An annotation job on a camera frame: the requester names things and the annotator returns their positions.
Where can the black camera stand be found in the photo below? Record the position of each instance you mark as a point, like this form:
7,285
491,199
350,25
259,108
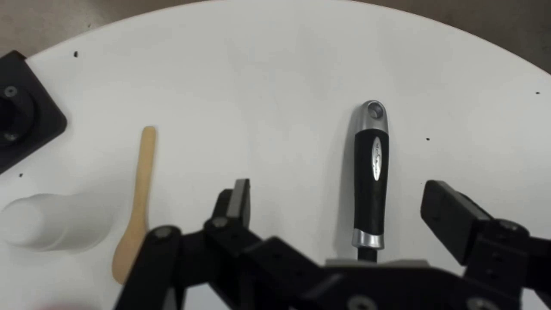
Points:
26,113

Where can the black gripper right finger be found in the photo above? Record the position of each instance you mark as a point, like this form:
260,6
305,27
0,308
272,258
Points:
453,217

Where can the small wooden spoon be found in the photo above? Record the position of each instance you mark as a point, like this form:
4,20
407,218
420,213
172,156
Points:
143,182

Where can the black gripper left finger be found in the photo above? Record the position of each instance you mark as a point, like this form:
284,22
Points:
238,199

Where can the small white plastic cup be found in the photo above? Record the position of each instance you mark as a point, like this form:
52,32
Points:
57,220

